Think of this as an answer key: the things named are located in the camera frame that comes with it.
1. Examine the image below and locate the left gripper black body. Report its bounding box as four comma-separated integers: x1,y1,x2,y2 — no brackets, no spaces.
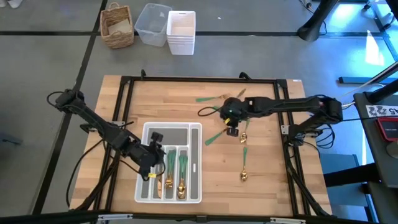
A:
129,143,166,182

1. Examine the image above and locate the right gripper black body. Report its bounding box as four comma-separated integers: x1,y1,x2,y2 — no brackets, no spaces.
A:
219,96,250,128

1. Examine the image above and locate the gold spoon green handle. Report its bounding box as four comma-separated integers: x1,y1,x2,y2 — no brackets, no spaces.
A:
178,154,189,192
239,146,249,182
239,119,251,145
177,154,187,200

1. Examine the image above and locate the white cutlery tray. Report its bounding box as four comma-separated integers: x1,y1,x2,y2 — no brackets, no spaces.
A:
134,121,203,204

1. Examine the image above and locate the white plastic storage bin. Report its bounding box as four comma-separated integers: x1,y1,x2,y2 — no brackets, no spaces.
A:
165,10,197,56

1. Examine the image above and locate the woven wicker basket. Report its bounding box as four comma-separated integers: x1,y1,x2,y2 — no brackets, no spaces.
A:
99,2,135,50

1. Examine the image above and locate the black stand leg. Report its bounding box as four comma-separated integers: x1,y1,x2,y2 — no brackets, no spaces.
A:
297,0,340,43

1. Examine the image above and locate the clear plastic bin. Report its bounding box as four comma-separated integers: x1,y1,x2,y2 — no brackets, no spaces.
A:
134,2,173,48

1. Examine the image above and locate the black aluminium crossbar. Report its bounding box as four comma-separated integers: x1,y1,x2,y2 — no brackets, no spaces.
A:
0,210,398,224

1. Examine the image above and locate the beige paper sheet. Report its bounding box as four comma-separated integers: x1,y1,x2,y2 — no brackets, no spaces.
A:
107,18,131,35

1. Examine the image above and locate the black desk crossbar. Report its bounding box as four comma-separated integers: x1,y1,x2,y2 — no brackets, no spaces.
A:
323,162,382,188

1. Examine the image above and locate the dark blue box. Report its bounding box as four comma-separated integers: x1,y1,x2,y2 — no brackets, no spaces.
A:
320,153,368,207

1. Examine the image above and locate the black desk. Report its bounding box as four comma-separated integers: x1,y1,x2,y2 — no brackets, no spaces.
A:
353,91,398,224

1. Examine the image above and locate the white printed paper label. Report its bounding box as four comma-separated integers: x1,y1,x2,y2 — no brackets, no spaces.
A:
366,105,398,119

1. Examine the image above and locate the red and black device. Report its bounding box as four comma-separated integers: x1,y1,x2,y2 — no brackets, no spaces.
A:
375,117,398,142

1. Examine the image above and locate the grey round object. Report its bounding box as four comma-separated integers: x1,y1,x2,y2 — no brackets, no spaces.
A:
386,139,398,160

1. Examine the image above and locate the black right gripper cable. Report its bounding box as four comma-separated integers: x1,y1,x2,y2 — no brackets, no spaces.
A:
197,106,222,118

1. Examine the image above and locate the black aluminium table frame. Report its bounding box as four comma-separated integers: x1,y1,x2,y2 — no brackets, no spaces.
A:
70,74,332,218

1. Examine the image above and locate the silver frame bracket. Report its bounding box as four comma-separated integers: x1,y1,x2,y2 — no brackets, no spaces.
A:
269,217,307,224
97,213,134,222

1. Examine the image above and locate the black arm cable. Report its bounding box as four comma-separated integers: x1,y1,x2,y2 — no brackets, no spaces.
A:
65,139,105,208

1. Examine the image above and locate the black cable bundle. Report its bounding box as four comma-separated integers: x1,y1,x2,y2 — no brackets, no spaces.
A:
307,123,337,149

